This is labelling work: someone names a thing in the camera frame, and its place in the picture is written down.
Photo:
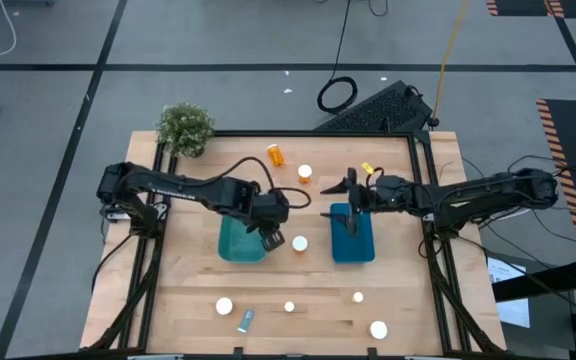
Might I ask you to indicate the black metal table frame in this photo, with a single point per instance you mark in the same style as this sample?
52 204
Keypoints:
318 133

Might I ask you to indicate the teal plastic bin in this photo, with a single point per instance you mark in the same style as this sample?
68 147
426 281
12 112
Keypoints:
238 247

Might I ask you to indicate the small blue pill vial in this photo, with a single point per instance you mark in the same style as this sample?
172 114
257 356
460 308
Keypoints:
246 320

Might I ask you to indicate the white paper sheet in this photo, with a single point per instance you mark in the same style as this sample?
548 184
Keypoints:
505 272

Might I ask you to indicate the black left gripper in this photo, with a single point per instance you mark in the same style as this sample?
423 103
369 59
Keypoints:
268 210

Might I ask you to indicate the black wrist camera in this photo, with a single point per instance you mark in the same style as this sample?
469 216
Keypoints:
273 240
352 224

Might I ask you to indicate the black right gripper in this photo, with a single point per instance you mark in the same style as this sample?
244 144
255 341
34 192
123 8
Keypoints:
388 192

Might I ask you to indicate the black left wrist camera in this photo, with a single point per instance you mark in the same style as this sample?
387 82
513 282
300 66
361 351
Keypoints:
273 240

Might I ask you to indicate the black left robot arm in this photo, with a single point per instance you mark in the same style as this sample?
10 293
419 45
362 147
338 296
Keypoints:
178 192

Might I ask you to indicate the green potted plant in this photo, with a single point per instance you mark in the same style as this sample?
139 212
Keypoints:
185 127

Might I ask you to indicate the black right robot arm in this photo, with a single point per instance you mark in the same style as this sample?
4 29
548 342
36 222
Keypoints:
493 192

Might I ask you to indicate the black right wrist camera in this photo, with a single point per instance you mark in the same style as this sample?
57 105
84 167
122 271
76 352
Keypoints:
352 224

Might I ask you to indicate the black metal beam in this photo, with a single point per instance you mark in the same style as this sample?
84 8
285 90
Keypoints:
543 282

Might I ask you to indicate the blue plastic bin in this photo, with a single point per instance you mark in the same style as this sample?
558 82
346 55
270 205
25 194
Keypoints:
353 250

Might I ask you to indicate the small white cap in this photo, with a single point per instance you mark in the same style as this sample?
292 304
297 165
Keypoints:
289 306
357 297

